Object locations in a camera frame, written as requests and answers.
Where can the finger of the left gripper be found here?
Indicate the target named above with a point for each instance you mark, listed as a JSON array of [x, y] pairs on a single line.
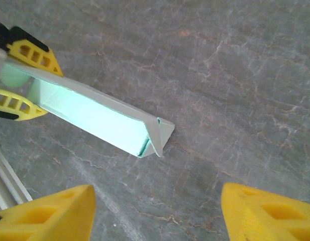
[[11, 104], [29, 54]]

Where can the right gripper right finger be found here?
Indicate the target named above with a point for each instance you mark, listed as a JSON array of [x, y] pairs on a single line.
[[270, 221]]

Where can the light green paper box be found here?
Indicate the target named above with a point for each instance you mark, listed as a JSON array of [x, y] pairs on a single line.
[[94, 113]]

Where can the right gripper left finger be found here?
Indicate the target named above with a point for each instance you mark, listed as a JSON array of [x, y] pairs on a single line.
[[44, 218]]

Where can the narrow aluminium table edge rail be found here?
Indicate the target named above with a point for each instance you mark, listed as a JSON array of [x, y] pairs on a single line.
[[6, 180]]

